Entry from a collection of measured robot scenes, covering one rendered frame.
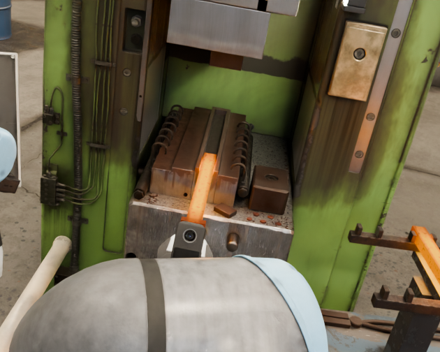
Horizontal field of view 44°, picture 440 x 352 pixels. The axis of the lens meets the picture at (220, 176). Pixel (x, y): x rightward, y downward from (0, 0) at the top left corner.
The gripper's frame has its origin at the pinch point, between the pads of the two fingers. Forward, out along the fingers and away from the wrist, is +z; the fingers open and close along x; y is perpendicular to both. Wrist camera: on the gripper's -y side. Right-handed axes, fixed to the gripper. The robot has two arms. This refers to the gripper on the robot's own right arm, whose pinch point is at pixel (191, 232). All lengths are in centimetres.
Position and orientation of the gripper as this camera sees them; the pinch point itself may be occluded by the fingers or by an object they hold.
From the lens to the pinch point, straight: 100.3
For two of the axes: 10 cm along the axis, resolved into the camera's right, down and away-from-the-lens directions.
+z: 0.8, -4.3, 9.0
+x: 9.8, 1.7, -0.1
